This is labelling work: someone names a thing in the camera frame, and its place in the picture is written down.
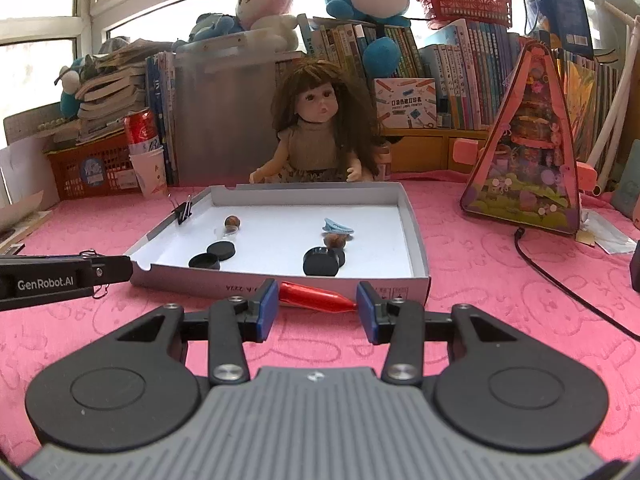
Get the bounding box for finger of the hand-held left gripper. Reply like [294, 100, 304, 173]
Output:
[0, 254, 134, 289]

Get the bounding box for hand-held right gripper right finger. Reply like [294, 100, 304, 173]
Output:
[355, 281, 532, 384]

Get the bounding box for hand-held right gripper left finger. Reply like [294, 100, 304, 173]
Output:
[95, 278, 279, 386]

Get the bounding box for red crayon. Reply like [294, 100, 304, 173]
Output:
[278, 281, 358, 314]

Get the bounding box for white cardboard box tray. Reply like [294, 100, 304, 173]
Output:
[130, 182, 432, 307]

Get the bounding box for blue hair clip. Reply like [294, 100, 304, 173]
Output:
[321, 218, 356, 237]

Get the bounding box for small glass bottle brown stopper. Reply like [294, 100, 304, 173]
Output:
[216, 215, 243, 242]

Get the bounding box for orange plastic basket with sticker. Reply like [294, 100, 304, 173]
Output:
[44, 131, 144, 202]

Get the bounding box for white paper cup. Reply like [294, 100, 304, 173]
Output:
[128, 147, 169, 199]

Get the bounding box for red soda can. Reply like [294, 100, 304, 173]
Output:
[123, 107, 164, 157]

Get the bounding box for small jar brown lid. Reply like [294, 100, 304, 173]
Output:
[377, 142, 394, 182]

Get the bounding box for upright blue magazines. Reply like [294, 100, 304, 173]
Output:
[145, 49, 182, 187]

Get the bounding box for wooden drawer organizer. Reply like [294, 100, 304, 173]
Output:
[379, 127, 494, 174]

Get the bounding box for stack of worn books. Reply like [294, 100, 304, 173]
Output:
[74, 37, 174, 142]

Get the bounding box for blue white plush with hat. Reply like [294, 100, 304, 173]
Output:
[54, 54, 104, 122]

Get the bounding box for grey plastic storage bin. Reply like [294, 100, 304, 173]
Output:
[172, 29, 301, 189]

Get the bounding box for brown haired doll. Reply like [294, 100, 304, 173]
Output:
[248, 59, 384, 185]

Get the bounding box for colourful printed cardboard box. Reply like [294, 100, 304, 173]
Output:
[372, 77, 438, 130]

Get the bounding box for triangular pink toy pack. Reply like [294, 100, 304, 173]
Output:
[459, 39, 584, 237]

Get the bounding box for silver foil packet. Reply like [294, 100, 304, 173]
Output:
[574, 209, 637, 256]

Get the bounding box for row of upright books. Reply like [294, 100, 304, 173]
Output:
[299, 12, 532, 132]

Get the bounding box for small blue plush toy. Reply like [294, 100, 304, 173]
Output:
[189, 12, 247, 44]

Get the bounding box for green booklet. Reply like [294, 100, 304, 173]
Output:
[610, 139, 640, 222]

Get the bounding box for row of colourful thin books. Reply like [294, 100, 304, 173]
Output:
[549, 46, 624, 162]

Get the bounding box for pink white bunny plush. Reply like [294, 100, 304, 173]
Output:
[232, 0, 299, 52]

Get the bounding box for white plastic tubes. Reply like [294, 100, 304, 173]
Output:
[584, 0, 640, 194]

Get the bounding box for red plastic basket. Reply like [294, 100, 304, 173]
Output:
[415, 0, 517, 32]

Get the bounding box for blue paper bag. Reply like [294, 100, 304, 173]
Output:
[509, 0, 597, 59]

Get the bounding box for black cable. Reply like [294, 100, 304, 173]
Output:
[513, 227, 640, 337]

